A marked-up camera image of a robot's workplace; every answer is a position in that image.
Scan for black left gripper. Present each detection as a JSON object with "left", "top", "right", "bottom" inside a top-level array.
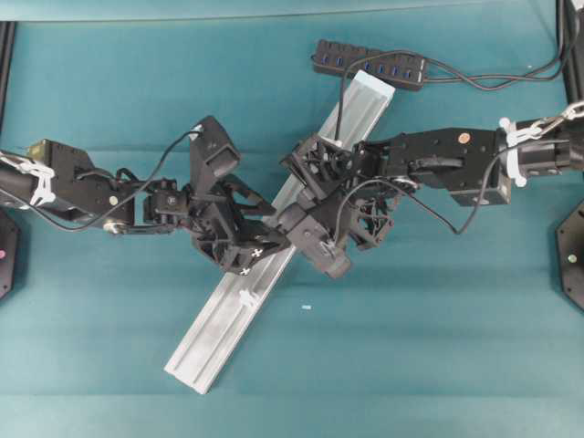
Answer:
[{"left": 186, "top": 175, "right": 291, "bottom": 276}]

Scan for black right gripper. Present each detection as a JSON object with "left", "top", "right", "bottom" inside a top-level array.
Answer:
[{"left": 280, "top": 133, "right": 411, "bottom": 250}]

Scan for black USB cable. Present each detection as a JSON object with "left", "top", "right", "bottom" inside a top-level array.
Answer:
[{"left": 332, "top": 40, "right": 584, "bottom": 142}]

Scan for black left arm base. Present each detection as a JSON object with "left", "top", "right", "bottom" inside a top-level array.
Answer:
[{"left": 0, "top": 210, "right": 20, "bottom": 298}]

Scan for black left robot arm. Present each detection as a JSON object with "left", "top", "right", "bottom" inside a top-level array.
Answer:
[{"left": 1, "top": 135, "right": 290, "bottom": 276}]

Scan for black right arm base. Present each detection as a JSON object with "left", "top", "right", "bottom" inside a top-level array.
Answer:
[{"left": 556, "top": 202, "right": 583, "bottom": 310}]

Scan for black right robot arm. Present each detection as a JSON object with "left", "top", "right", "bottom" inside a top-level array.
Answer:
[{"left": 278, "top": 101, "right": 583, "bottom": 255}]

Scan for black USB hub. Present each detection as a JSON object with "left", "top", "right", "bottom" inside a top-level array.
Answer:
[{"left": 311, "top": 39, "right": 429, "bottom": 91}]

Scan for teal table cloth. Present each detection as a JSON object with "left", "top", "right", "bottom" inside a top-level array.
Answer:
[{"left": 1, "top": 1, "right": 583, "bottom": 437}]

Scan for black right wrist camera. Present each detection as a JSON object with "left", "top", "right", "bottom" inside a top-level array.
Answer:
[{"left": 277, "top": 203, "right": 351, "bottom": 278}]

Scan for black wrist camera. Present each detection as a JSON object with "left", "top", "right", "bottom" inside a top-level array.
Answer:
[
  {"left": 277, "top": 203, "right": 351, "bottom": 278},
  {"left": 190, "top": 116, "right": 241, "bottom": 195}
]

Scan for silver aluminium rail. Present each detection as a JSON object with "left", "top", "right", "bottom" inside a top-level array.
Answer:
[{"left": 164, "top": 71, "right": 396, "bottom": 394}]

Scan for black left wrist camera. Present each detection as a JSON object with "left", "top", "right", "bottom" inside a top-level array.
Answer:
[{"left": 190, "top": 116, "right": 241, "bottom": 195}]

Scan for black right frame post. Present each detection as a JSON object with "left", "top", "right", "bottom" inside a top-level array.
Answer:
[{"left": 556, "top": 1, "right": 583, "bottom": 103}]

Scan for black frame post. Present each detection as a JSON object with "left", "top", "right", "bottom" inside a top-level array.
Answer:
[
  {"left": 0, "top": 21, "right": 17, "bottom": 125},
  {"left": 556, "top": 1, "right": 583, "bottom": 103}
]

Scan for black left frame post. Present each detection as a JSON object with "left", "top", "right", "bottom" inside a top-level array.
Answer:
[{"left": 0, "top": 21, "right": 17, "bottom": 125}]

